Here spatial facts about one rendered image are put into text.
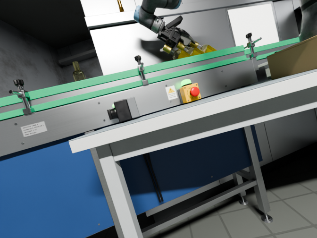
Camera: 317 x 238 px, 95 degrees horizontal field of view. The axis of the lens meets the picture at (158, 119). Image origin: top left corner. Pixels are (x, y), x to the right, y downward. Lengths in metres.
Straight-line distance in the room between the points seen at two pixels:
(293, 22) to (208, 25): 0.82
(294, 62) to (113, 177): 0.66
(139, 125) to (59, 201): 0.53
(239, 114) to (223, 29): 0.93
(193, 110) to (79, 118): 0.47
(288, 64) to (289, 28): 1.13
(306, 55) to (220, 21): 0.79
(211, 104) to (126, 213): 0.39
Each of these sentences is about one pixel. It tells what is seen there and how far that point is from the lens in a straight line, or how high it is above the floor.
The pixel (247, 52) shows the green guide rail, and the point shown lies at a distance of 1.12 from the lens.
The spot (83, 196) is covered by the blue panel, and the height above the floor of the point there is 0.50.
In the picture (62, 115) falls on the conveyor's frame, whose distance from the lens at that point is 0.68.
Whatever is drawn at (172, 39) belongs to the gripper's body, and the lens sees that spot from 0.91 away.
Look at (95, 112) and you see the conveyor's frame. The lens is 0.65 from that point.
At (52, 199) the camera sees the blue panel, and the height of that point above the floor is 0.53.
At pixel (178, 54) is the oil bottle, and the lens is 0.89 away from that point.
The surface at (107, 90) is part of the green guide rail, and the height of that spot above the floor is 0.90.
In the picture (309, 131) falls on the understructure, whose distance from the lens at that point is 1.81.
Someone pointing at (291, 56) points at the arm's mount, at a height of 0.81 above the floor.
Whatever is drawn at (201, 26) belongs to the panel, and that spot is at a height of 1.22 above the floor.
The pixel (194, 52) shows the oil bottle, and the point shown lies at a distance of 0.93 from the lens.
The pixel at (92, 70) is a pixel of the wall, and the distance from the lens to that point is 4.08.
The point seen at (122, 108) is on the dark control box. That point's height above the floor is 0.80.
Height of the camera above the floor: 0.77
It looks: 4 degrees down
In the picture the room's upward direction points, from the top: 16 degrees counter-clockwise
